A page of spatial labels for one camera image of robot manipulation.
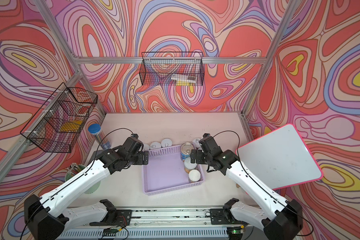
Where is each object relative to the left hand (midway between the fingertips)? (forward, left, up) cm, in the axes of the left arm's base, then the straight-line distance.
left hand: (142, 156), depth 79 cm
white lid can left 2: (+15, -11, -10) cm, 21 cm away
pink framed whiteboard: (-10, -62, +16) cm, 65 cm away
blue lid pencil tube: (+14, +29, +3) cm, 33 cm away
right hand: (-2, -31, -1) cm, 31 cm away
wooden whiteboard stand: (-10, -53, -16) cm, 56 cm away
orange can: (-2, -25, -8) cm, 26 cm away
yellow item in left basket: (+8, +32, +16) cm, 37 cm away
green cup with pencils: (-8, +32, +1) cm, 33 cm away
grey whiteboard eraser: (+10, +34, -15) cm, 38 cm away
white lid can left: (+13, -4, -10) cm, 17 cm away
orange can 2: (-7, -28, -9) cm, 30 cm away
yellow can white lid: (+15, -30, -10) cm, 35 cm away
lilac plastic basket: (-2, -11, -16) cm, 19 cm away
